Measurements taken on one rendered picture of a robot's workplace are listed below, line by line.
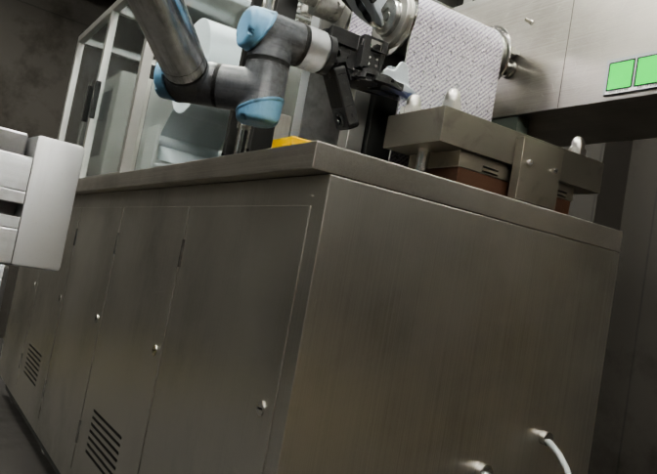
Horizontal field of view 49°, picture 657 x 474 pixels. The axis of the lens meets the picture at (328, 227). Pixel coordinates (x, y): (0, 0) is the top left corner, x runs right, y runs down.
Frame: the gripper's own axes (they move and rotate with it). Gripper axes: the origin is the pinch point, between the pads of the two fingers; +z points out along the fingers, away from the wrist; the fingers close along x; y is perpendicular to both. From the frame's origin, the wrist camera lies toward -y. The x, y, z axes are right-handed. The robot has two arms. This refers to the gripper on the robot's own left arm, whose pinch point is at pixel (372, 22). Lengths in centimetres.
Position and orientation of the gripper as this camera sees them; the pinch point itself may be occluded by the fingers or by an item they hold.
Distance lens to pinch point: 146.8
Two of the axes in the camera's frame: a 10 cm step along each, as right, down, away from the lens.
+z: 5.3, 7.7, 3.4
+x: -5.2, -0.2, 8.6
